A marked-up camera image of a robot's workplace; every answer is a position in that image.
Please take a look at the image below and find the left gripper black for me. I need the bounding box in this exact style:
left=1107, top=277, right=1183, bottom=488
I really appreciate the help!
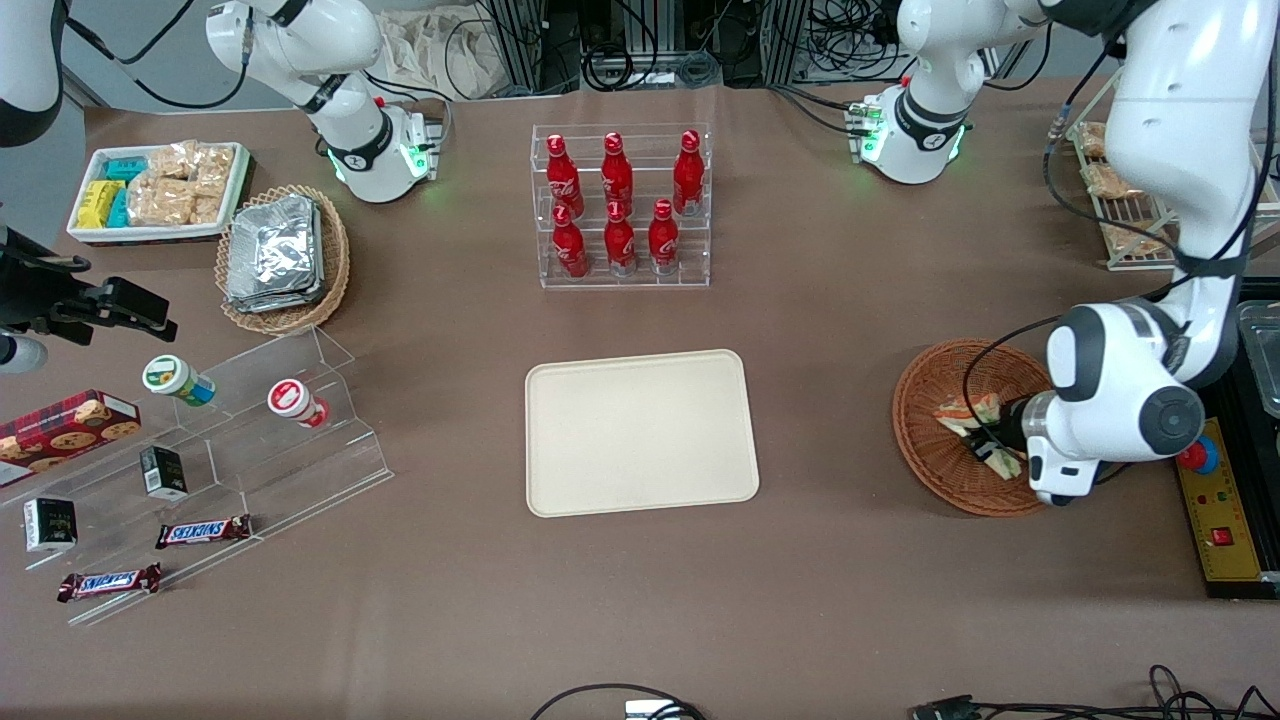
left=962, top=398, right=1043, bottom=463

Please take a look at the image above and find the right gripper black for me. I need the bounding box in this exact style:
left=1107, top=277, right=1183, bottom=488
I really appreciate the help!
left=0, top=228, right=178, bottom=346

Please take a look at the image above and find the triangle sandwich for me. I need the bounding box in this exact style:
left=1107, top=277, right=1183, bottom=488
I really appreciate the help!
left=933, top=392, right=1026, bottom=481

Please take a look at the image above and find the brown round wicker basket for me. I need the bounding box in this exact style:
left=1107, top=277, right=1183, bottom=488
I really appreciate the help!
left=892, top=338, right=1063, bottom=518

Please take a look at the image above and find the light oval wicker basket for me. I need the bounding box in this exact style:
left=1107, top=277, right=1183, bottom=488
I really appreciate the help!
left=215, top=185, right=351, bottom=336

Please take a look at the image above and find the silver metal tray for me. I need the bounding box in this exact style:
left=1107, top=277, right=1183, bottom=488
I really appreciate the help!
left=1237, top=300, right=1280, bottom=419

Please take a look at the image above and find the cream plastic tray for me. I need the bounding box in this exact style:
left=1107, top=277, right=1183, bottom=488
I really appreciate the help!
left=524, top=348, right=761, bottom=519

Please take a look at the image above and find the white rectangular snack bin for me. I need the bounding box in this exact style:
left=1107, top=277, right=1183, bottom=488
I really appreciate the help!
left=67, top=143, right=253, bottom=246

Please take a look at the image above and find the green-lid snack cup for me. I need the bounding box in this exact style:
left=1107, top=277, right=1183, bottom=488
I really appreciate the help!
left=142, top=354, right=217, bottom=408

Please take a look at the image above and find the yellow snack pack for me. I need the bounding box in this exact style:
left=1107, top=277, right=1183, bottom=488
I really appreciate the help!
left=78, top=180, right=126, bottom=229

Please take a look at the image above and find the red plaid cookie box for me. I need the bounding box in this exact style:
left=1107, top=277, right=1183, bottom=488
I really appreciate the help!
left=0, top=389, right=142, bottom=489

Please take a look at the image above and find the silver foil packet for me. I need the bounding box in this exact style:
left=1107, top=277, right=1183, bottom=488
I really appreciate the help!
left=225, top=270, right=327, bottom=314
left=230, top=195, right=323, bottom=291

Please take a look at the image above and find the red-lid snack cup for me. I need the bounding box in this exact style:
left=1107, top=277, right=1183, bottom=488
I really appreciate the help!
left=267, top=378, right=331, bottom=429

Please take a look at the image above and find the small black white-edged carton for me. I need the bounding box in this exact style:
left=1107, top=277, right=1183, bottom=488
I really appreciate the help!
left=23, top=497, right=78, bottom=553

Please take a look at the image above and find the Snickers chocolate bar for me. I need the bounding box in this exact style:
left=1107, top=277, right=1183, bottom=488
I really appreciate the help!
left=155, top=514, right=253, bottom=550
left=57, top=563, right=163, bottom=603

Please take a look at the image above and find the clear acrylic stepped stand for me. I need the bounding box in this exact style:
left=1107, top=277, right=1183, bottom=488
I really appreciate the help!
left=20, top=325, right=394, bottom=628

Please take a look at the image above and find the black yellow-panel control box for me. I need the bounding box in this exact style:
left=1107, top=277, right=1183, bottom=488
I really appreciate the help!
left=1170, top=270, right=1280, bottom=601

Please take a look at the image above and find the red cola bottle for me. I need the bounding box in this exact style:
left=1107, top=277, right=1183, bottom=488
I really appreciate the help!
left=545, top=133, right=584, bottom=216
left=552, top=205, right=589, bottom=279
left=604, top=200, right=638, bottom=278
left=601, top=131, right=634, bottom=213
left=648, top=198, right=681, bottom=276
left=672, top=129, right=706, bottom=217

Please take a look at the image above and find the clear acrylic bottle rack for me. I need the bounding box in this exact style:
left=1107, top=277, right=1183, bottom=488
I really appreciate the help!
left=530, top=123, right=713, bottom=291

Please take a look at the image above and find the beige cloth bag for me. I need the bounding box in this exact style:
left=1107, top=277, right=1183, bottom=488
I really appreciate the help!
left=378, top=10, right=506, bottom=99

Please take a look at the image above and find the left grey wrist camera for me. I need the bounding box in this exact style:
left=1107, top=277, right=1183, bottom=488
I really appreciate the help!
left=1028, top=455, right=1101, bottom=508

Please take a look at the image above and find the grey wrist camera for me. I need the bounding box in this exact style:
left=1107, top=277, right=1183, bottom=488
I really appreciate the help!
left=1028, top=455, right=1101, bottom=508
left=0, top=335, right=48, bottom=375

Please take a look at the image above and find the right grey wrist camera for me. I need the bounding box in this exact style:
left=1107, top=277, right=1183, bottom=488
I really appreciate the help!
left=0, top=335, right=48, bottom=375

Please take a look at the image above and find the white wire rack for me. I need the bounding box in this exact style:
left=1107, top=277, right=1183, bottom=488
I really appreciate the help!
left=1050, top=60, right=1280, bottom=273

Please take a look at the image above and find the black cable connector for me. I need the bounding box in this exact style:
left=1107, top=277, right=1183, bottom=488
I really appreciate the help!
left=912, top=695, right=986, bottom=720

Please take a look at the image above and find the black tangled cable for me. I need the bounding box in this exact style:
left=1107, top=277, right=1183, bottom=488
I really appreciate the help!
left=980, top=664, right=1280, bottom=720

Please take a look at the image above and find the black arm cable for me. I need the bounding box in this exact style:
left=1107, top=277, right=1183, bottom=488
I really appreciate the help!
left=962, top=85, right=1201, bottom=446

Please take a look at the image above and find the black looped cable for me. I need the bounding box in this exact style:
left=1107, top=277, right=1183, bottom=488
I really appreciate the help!
left=530, top=683, right=707, bottom=720

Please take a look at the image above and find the black cable bundle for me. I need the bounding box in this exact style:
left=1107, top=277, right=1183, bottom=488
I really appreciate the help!
left=580, top=42, right=726, bottom=93

